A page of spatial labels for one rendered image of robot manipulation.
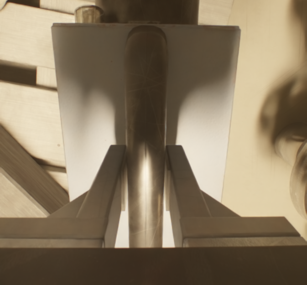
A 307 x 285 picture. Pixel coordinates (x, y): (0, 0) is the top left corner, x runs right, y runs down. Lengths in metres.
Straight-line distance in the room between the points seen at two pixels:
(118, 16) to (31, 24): 0.31
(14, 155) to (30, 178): 0.06
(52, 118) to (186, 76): 0.36
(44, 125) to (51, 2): 0.23
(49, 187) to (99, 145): 0.34
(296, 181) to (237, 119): 0.23
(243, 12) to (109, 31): 0.48
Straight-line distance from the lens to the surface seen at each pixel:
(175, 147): 0.15
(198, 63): 0.18
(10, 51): 0.51
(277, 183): 0.76
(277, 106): 0.67
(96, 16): 0.20
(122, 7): 0.20
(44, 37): 0.48
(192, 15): 0.22
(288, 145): 0.64
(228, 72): 0.18
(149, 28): 0.17
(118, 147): 0.15
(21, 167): 0.50
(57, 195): 0.52
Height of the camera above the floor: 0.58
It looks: 73 degrees down
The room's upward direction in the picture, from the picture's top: 176 degrees clockwise
